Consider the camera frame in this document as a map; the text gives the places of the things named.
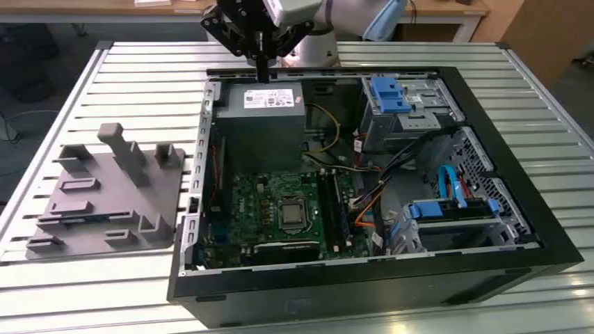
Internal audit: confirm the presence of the silver metal drive cage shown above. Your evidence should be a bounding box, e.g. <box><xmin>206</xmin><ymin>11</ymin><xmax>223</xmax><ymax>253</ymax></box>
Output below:
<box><xmin>361</xmin><ymin>74</ymin><xmax>468</xmax><ymax>154</ymax></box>

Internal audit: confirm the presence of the orange power wire bundle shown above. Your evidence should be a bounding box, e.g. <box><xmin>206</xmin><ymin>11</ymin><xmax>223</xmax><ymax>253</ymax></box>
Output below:
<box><xmin>354</xmin><ymin>193</ymin><xmax>388</xmax><ymax>229</ymax></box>

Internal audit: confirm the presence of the black PC case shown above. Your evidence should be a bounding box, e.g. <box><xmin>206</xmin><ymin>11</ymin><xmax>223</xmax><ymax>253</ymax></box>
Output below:
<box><xmin>166</xmin><ymin>65</ymin><xmax>585</xmax><ymax>330</ymax></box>

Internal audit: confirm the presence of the wooden cabinet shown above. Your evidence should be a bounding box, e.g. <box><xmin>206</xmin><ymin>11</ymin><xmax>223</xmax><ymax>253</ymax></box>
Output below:
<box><xmin>473</xmin><ymin>0</ymin><xmax>594</xmax><ymax>90</ymax></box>

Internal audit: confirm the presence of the CPU socket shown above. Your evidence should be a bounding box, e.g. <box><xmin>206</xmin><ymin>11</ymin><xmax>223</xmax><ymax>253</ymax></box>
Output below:
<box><xmin>277</xmin><ymin>194</ymin><xmax>313</xmax><ymax>234</ymax></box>

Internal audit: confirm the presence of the black graphics card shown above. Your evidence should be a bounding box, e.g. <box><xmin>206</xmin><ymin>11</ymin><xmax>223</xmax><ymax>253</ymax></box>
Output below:
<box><xmin>250</xmin><ymin>239</ymin><xmax>322</xmax><ymax>267</ymax></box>

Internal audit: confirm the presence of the grey parts rack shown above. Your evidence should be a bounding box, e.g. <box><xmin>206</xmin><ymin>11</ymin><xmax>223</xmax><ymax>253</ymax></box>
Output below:
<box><xmin>23</xmin><ymin>122</ymin><xmax>194</xmax><ymax>260</ymax></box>

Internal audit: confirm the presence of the yellow wire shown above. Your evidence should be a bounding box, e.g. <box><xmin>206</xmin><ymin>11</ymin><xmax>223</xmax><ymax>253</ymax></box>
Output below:
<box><xmin>304</xmin><ymin>102</ymin><xmax>344</xmax><ymax>154</ymax></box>

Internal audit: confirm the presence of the black flat cable bundle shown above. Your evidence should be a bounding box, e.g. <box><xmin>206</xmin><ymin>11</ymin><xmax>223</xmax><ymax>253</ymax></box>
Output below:
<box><xmin>377</xmin><ymin>124</ymin><xmax>464</xmax><ymax>185</ymax></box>

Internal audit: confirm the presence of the metal disk bay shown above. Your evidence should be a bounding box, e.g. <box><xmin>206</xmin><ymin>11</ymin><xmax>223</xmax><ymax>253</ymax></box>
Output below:
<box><xmin>384</xmin><ymin>198</ymin><xmax>530</xmax><ymax>257</ymax></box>

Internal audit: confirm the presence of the dark RAM stick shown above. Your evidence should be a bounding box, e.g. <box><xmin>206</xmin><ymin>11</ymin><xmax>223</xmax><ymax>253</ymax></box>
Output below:
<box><xmin>337</xmin><ymin>179</ymin><xmax>353</xmax><ymax>243</ymax></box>

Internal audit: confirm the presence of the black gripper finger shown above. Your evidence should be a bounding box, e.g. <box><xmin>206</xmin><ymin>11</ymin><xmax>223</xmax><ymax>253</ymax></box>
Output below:
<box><xmin>199</xmin><ymin>6</ymin><xmax>263</xmax><ymax>84</ymax></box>
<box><xmin>262</xmin><ymin>19</ymin><xmax>316</xmax><ymax>84</ymax></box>

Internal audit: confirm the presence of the blue VGA port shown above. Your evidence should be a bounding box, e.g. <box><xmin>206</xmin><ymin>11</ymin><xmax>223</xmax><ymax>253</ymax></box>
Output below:
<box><xmin>211</xmin><ymin>225</ymin><xmax>233</xmax><ymax>245</ymax></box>

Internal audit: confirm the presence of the blue plastic drive latch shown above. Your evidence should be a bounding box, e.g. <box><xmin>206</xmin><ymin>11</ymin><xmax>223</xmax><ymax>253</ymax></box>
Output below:
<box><xmin>370</xmin><ymin>77</ymin><xmax>413</xmax><ymax>114</ymax></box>

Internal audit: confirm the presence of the black RAM slot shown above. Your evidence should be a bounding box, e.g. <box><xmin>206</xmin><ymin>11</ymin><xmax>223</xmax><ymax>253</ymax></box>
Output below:
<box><xmin>325</xmin><ymin>169</ymin><xmax>344</xmax><ymax>253</ymax></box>

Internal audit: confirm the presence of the wooden desk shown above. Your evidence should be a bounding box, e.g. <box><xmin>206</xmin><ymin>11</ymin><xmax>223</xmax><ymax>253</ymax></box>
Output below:
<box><xmin>0</xmin><ymin>0</ymin><xmax>493</xmax><ymax>42</ymax></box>

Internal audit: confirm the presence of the green motherboard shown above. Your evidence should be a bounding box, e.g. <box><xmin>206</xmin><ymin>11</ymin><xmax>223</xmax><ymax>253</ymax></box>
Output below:
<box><xmin>203</xmin><ymin>170</ymin><xmax>373</xmax><ymax>269</ymax></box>

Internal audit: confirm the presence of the grey power supply unit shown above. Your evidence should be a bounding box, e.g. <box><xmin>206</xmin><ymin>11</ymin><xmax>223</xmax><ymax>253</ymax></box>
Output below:
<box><xmin>215</xmin><ymin>81</ymin><xmax>308</xmax><ymax>171</ymax></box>

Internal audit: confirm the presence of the hard disk in blue carrier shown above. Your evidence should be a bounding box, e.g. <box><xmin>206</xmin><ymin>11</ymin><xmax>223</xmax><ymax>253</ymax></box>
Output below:
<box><xmin>408</xmin><ymin>198</ymin><xmax>501</xmax><ymax>223</ymax></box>

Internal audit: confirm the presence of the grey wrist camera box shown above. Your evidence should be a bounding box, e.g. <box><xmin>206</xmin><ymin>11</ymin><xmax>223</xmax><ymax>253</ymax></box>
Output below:
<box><xmin>263</xmin><ymin>0</ymin><xmax>322</xmax><ymax>29</ymax></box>

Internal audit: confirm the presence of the silver CPU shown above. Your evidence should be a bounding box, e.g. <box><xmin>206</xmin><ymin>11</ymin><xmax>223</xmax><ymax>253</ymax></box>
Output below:
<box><xmin>282</xmin><ymin>204</ymin><xmax>306</xmax><ymax>224</ymax></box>

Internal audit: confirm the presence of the thin striped wire bundle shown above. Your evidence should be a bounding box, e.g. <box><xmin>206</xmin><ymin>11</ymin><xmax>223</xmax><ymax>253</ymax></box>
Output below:
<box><xmin>350</xmin><ymin>173</ymin><xmax>389</xmax><ymax>209</ymax></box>

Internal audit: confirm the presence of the blue data cable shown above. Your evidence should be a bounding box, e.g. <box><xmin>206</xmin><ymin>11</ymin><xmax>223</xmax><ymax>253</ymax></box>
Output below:
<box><xmin>437</xmin><ymin>164</ymin><xmax>472</xmax><ymax>209</ymax></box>

